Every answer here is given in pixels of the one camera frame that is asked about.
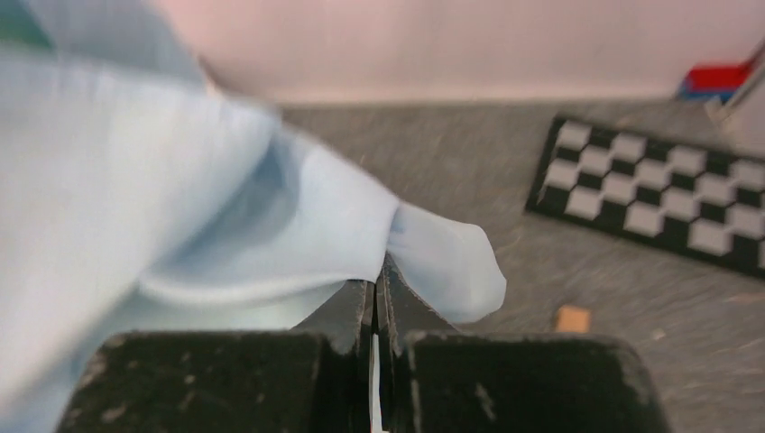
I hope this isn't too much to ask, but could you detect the small wooden cube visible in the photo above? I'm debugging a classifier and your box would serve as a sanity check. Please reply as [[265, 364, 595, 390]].
[[555, 305, 592, 334]]

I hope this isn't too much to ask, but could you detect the red blue block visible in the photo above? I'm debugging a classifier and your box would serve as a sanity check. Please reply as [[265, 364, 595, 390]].
[[677, 61, 754, 102]]

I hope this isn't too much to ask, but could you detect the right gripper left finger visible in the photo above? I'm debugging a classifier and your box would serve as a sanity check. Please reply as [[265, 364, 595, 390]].
[[57, 281, 375, 432]]

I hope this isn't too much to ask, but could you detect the light blue pillowcase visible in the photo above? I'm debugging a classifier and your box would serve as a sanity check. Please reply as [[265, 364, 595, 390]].
[[1, 1, 506, 432]]

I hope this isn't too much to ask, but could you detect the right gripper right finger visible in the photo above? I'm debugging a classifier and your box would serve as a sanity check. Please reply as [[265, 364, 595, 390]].
[[377, 257, 671, 432]]

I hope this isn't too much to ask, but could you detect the black white checkerboard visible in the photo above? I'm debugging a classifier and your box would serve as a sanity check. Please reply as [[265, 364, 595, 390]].
[[525, 115, 764, 278]]

